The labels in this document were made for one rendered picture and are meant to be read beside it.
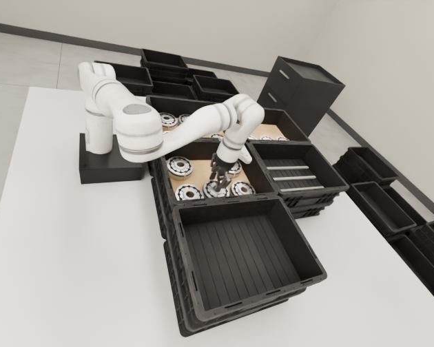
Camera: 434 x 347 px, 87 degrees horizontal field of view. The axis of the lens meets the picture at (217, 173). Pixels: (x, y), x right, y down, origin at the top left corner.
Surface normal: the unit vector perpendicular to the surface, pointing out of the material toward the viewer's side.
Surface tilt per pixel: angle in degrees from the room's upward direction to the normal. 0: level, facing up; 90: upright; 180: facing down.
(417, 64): 90
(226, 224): 0
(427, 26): 90
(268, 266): 0
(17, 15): 90
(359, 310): 0
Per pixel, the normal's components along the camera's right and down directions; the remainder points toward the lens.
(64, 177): 0.30, -0.67
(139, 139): 0.23, 0.59
